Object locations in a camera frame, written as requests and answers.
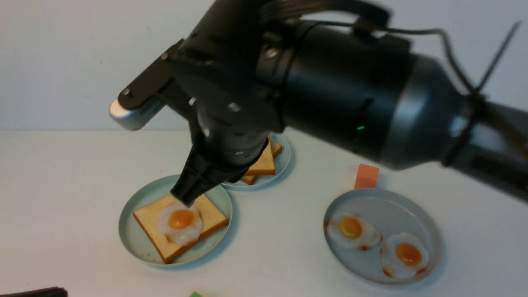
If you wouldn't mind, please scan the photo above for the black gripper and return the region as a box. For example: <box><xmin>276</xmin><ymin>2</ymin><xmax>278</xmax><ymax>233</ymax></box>
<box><xmin>119</xmin><ymin>0</ymin><xmax>283</xmax><ymax>205</ymax></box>

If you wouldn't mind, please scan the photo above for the fried egg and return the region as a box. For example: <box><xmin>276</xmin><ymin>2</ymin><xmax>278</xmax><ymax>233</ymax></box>
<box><xmin>157</xmin><ymin>203</ymin><xmax>203</xmax><ymax>246</ymax></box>
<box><xmin>380</xmin><ymin>232</ymin><xmax>430</xmax><ymax>280</ymax></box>
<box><xmin>325</xmin><ymin>212</ymin><xmax>382</xmax><ymax>251</ymax></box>

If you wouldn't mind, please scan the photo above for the toast slice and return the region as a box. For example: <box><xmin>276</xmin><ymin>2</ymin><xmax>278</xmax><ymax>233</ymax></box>
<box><xmin>245</xmin><ymin>140</ymin><xmax>276</xmax><ymax>176</ymax></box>
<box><xmin>240</xmin><ymin>140</ymin><xmax>283</xmax><ymax>185</ymax></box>
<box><xmin>133</xmin><ymin>194</ymin><xmax>230</xmax><ymax>264</ymax></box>

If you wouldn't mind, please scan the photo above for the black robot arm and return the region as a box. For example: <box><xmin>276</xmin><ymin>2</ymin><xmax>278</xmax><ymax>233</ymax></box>
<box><xmin>109</xmin><ymin>0</ymin><xmax>527</xmax><ymax>205</ymax></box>

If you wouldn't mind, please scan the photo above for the light blue bread plate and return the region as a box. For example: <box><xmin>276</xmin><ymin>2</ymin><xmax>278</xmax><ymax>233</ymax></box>
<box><xmin>222</xmin><ymin>133</ymin><xmax>292</xmax><ymax>191</ymax></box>

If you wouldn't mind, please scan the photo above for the green empty plate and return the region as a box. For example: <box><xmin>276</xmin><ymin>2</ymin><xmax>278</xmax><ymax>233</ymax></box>
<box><xmin>118</xmin><ymin>175</ymin><xmax>239</xmax><ymax>269</ymax></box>

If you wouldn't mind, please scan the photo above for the orange cube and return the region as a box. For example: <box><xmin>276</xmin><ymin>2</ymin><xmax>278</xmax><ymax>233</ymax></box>
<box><xmin>354</xmin><ymin>164</ymin><xmax>379</xmax><ymax>190</ymax></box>

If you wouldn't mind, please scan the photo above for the dark object at edge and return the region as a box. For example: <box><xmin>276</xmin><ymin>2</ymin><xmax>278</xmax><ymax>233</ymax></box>
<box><xmin>0</xmin><ymin>286</ymin><xmax>68</xmax><ymax>297</ymax></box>

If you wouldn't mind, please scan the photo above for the grey egg plate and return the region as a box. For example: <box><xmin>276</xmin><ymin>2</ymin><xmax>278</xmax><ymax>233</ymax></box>
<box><xmin>323</xmin><ymin>189</ymin><xmax>443</xmax><ymax>288</ymax></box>

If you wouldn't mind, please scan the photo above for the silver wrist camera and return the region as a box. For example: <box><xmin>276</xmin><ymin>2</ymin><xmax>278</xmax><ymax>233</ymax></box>
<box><xmin>109</xmin><ymin>95</ymin><xmax>166</xmax><ymax>130</ymax></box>

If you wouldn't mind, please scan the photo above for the black cable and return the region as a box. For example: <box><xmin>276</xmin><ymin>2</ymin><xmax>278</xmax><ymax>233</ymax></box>
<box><xmin>264</xmin><ymin>0</ymin><xmax>528</xmax><ymax>165</ymax></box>

